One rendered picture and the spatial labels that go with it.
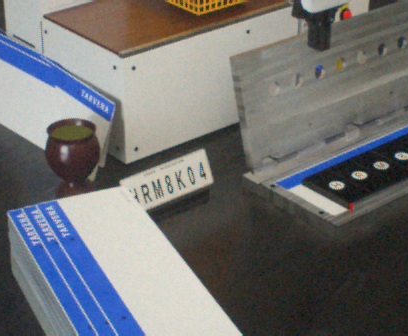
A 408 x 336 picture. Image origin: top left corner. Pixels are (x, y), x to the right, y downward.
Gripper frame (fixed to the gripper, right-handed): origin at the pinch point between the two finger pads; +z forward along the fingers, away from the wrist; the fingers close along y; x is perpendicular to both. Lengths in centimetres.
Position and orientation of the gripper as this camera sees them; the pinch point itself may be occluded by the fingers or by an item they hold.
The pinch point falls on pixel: (319, 35)
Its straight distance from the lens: 176.5
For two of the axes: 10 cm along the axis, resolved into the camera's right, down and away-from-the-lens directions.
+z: 0.0, 8.8, 4.8
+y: 7.7, -3.0, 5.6
